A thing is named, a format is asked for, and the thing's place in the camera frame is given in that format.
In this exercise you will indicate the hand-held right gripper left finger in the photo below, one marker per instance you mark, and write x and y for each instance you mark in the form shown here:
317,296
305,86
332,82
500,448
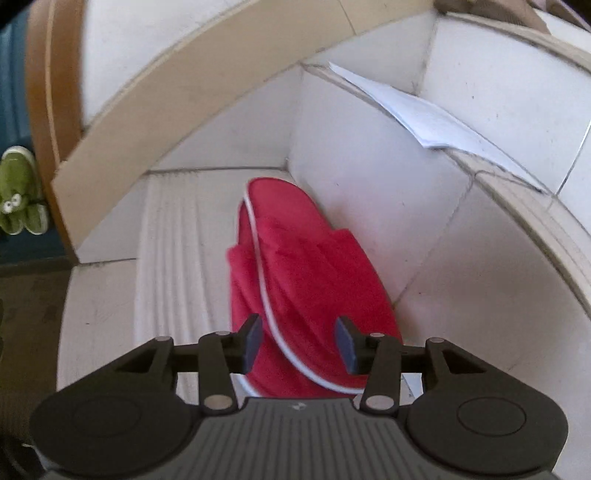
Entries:
253,337

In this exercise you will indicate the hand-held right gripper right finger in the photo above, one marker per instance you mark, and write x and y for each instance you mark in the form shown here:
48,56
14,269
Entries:
346,344

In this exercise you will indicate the white paper sheet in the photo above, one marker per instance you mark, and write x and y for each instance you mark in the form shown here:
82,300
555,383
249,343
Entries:
429,120

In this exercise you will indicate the blue door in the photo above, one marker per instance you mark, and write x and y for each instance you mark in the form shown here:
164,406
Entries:
14,92

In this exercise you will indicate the wooden door frame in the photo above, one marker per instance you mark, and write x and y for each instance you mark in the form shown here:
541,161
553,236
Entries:
46,115

